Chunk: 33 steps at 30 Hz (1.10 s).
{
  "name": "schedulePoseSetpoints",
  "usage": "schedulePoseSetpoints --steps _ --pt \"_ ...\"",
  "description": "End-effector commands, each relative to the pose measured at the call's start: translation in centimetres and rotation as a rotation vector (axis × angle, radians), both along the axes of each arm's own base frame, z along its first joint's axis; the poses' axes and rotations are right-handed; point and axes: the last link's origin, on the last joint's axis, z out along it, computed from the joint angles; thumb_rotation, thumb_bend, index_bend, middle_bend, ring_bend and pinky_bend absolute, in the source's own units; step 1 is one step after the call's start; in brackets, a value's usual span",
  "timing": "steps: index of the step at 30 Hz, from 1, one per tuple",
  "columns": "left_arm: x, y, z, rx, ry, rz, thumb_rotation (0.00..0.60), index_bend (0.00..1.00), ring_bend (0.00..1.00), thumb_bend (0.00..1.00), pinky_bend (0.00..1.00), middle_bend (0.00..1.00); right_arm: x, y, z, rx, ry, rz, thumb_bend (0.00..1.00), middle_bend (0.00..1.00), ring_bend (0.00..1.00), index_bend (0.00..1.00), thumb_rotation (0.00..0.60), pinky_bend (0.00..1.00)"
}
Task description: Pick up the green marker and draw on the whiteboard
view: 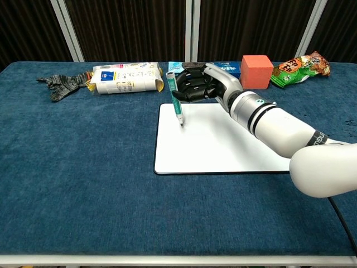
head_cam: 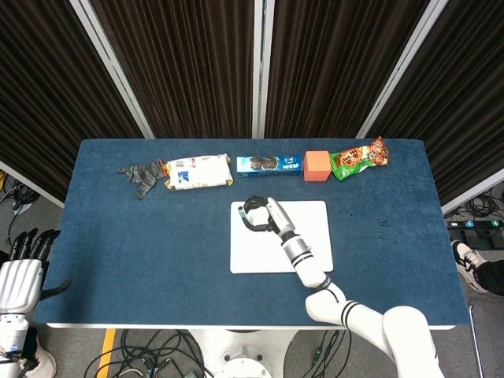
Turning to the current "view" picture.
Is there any white yellow snack package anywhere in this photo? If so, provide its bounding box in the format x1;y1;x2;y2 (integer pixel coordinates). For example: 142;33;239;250
86;61;165;95

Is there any white curtain frame post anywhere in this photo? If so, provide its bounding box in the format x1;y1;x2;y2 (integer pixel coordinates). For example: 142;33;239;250
185;0;201;63
50;0;85;63
295;0;328;58

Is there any orange foam cube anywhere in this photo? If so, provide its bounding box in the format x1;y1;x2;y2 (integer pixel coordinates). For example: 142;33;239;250
240;55;274;90

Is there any green snack bag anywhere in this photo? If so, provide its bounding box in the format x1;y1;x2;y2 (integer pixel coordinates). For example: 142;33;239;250
269;51;331;90

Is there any green whiteboard marker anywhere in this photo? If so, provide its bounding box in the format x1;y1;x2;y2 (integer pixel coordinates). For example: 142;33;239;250
166;71;185;128

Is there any white table frame rail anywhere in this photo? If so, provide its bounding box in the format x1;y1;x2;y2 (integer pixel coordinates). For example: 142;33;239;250
0;253;357;268

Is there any blue cookie box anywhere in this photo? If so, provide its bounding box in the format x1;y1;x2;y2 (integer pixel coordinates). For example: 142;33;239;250
168;61;242;80

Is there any blue table cloth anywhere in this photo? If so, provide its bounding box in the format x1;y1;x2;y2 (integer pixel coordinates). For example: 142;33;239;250
0;61;357;257

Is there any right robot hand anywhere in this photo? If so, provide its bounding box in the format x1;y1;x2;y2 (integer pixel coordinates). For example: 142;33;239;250
171;63;244;112

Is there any grey striped sock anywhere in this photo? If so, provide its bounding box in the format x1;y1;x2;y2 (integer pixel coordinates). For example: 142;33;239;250
36;71;93;102

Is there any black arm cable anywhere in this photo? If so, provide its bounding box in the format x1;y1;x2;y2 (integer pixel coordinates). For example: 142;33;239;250
326;196;357;255

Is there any white drawing board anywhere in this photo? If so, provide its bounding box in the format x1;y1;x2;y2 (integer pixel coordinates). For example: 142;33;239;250
153;103;291;175

